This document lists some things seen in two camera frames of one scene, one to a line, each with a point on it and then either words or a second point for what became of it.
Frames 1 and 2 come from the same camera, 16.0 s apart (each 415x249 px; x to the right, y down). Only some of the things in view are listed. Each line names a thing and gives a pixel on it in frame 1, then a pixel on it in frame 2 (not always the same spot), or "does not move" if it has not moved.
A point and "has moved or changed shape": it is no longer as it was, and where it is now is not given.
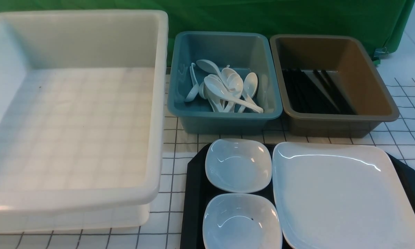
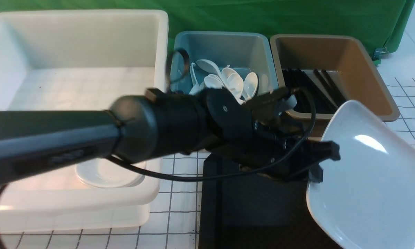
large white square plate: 343,196 has moved or changed shape
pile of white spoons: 225,90 does not move
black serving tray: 196,193 -> 253,211
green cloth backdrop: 381,21 does not move
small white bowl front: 241,221 -> 107,173
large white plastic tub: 75,110 does not move
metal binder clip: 380,53 does not move
